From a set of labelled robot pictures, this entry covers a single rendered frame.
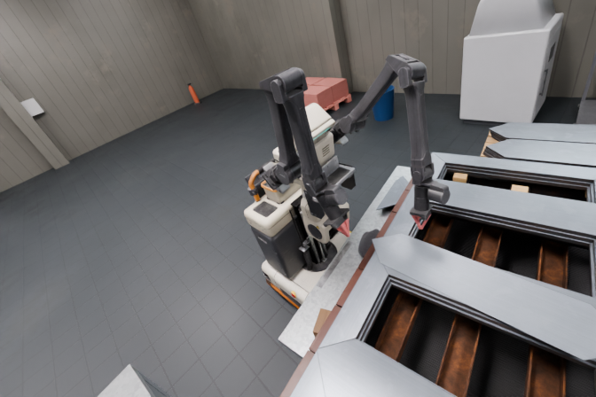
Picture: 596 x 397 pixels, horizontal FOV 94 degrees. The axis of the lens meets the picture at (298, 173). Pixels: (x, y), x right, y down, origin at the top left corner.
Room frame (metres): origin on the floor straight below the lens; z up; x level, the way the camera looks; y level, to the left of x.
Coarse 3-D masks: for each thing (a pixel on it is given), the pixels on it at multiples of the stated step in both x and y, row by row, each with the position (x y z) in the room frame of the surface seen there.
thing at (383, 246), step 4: (388, 236) 0.81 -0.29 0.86; (392, 236) 0.80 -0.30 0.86; (396, 236) 0.80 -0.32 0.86; (380, 240) 0.80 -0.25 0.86; (384, 240) 0.79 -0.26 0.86; (388, 240) 0.79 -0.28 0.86; (392, 240) 0.78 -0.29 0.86; (380, 244) 0.78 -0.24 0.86; (384, 244) 0.78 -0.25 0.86; (388, 244) 0.77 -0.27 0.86; (392, 244) 0.76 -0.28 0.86; (376, 248) 0.77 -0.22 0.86; (380, 248) 0.76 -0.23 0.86; (384, 248) 0.76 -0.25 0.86; (388, 248) 0.75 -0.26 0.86; (376, 252) 0.75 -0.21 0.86; (380, 252) 0.74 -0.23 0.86; (384, 252) 0.74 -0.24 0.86; (380, 256) 0.72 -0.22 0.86; (384, 256) 0.72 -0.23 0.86; (380, 260) 0.71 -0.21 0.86
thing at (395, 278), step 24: (456, 168) 1.13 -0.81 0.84; (480, 168) 1.06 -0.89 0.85; (456, 216) 0.84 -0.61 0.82; (480, 216) 0.78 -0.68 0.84; (576, 240) 0.56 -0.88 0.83; (384, 288) 0.60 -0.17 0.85; (408, 288) 0.58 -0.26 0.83; (432, 288) 0.54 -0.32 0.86; (552, 288) 0.43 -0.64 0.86; (456, 312) 0.46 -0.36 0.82; (480, 312) 0.43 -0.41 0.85; (360, 336) 0.47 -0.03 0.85; (528, 336) 0.34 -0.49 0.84; (576, 360) 0.26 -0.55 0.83
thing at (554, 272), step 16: (544, 240) 0.69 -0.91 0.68; (544, 256) 0.63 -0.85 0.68; (560, 256) 0.61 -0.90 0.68; (544, 272) 0.57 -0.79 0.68; (560, 272) 0.55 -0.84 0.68; (544, 352) 0.34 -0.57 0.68; (528, 368) 0.31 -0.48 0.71; (544, 368) 0.30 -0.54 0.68; (560, 368) 0.29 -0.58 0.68; (528, 384) 0.27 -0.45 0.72; (544, 384) 0.27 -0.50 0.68; (560, 384) 0.26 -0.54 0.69
